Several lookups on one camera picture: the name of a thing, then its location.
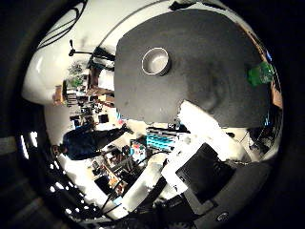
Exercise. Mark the green translucent plastic bottle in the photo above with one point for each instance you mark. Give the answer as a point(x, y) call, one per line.
point(260, 73)

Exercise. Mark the teal storage rack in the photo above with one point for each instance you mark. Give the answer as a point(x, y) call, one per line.
point(160, 140)

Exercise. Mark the white box with colourful print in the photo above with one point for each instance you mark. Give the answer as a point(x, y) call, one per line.
point(138, 150)

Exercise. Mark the round metal bowl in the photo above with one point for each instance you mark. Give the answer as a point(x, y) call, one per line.
point(155, 61)

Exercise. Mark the person in dark clothing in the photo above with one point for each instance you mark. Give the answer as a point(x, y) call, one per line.
point(84, 143)

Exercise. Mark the green potted plant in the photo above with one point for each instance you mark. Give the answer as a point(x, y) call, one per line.
point(75, 79)

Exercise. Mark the black tripod stand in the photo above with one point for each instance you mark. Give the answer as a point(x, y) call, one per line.
point(76, 51)

